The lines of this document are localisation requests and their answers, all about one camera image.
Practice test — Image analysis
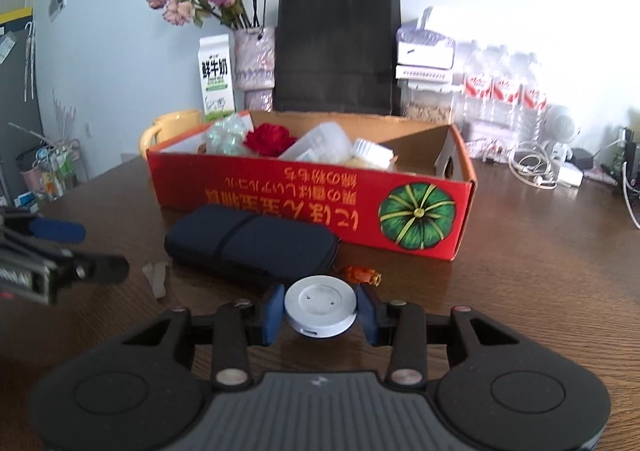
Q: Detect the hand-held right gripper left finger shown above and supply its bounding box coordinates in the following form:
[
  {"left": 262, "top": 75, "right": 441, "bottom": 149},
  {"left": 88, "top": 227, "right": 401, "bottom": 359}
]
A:
[{"left": 122, "top": 284, "right": 286, "bottom": 391}]

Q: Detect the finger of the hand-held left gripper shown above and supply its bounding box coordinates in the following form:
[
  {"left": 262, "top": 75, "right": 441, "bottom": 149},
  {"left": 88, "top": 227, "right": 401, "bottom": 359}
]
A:
[
  {"left": 0, "top": 212, "right": 85, "bottom": 244},
  {"left": 0, "top": 241, "right": 130, "bottom": 292}
]

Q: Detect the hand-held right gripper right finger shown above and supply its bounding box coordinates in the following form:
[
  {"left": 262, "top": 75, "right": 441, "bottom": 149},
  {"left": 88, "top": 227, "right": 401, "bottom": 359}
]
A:
[{"left": 356, "top": 284, "right": 521, "bottom": 388}]

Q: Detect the white round charging puck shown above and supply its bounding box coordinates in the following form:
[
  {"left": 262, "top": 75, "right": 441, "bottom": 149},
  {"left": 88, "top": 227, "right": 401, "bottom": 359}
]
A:
[{"left": 284, "top": 276, "right": 359, "bottom": 341}]

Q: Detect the red cardboard box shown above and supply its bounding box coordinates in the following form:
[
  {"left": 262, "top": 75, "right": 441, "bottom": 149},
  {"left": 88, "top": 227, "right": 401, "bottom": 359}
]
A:
[{"left": 146, "top": 110, "right": 477, "bottom": 263}]

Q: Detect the jar with white ribbed lid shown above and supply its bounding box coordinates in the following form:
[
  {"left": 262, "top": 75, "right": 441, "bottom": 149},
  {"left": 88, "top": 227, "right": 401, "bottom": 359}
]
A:
[{"left": 348, "top": 137, "right": 399, "bottom": 170}]

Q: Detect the translucent plastic bottle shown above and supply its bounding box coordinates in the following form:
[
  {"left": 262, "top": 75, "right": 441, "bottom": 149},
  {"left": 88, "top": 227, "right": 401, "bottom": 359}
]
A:
[{"left": 280, "top": 122, "right": 354, "bottom": 164}]

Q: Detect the green crinkled plastic wrap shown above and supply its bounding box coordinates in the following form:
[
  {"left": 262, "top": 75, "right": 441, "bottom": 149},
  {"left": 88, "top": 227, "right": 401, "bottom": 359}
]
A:
[{"left": 206, "top": 115, "right": 247, "bottom": 155}]

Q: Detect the small orange wrapper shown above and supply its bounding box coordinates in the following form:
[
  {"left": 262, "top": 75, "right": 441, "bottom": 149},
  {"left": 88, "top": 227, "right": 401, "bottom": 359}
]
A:
[{"left": 342, "top": 265, "right": 384, "bottom": 287}]

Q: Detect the brown paper scrap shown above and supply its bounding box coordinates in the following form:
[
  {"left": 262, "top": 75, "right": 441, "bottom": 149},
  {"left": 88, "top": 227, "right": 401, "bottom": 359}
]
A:
[{"left": 141, "top": 261, "right": 169, "bottom": 300}]

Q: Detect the dark zip pouch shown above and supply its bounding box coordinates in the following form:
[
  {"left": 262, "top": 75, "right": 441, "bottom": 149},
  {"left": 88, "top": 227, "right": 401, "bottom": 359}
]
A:
[{"left": 165, "top": 203, "right": 344, "bottom": 283}]

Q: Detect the yellow mug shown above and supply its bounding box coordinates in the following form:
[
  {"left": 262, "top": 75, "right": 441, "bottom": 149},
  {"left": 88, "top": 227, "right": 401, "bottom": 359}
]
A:
[{"left": 139, "top": 110, "right": 204, "bottom": 160}]

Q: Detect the red fabric flower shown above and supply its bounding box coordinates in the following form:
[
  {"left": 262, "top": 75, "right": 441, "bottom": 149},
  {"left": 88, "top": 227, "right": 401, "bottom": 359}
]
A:
[{"left": 243, "top": 124, "right": 296, "bottom": 158}]

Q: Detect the floral tin box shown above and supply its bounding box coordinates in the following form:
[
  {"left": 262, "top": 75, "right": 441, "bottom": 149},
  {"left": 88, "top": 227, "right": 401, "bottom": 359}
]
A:
[{"left": 462, "top": 133, "right": 508, "bottom": 162}]

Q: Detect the white milk carton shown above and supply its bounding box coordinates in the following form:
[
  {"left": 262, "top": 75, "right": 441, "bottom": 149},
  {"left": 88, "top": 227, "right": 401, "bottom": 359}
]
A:
[{"left": 199, "top": 34, "right": 237, "bottom": 122}]

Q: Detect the flat white box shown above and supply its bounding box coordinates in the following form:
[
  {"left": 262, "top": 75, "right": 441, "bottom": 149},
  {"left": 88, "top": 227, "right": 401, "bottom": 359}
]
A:
[{"left": 395, "top": 63, "right": 454, "bottom": 82}]

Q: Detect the pink speckled vase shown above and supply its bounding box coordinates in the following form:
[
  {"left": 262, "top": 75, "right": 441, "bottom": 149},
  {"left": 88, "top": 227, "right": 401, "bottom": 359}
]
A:
[{"left": 233, "top": 27, "right": 277, "bottom": 112}]

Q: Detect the black paper bag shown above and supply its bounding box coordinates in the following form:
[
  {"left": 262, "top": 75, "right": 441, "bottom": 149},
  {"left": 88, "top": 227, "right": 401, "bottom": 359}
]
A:
[{"left": 274, "top": 0, "right": 402, "bottom": 116}]

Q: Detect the small white fan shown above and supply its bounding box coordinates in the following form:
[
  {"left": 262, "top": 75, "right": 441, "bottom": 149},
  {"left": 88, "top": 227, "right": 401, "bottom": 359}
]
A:
[{"left": 542, "top": 105, "right": 581, "bottom": 160}]

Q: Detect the purple tissue pack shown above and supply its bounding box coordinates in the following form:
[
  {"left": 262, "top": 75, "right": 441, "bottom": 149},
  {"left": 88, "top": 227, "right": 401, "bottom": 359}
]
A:
[{"left": 396, "top": 7, "right": 457, "bottom": 70}]

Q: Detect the wire rack with small items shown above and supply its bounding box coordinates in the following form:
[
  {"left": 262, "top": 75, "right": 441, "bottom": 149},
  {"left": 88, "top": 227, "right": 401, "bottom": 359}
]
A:
[{"left": 15, "top": 138, "right": 84, "bottom": 204}]

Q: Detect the dark wall board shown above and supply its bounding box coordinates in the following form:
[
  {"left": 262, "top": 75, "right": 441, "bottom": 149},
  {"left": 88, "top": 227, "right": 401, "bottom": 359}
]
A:
[{"left": 0, "top": 7, "right": 48, "bottom": 206}]

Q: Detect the white charger with cable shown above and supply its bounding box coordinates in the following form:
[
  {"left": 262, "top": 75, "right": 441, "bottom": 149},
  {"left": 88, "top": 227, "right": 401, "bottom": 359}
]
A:
[{"left": 509, "top": 143, "right": 559, "bottom": 190}]

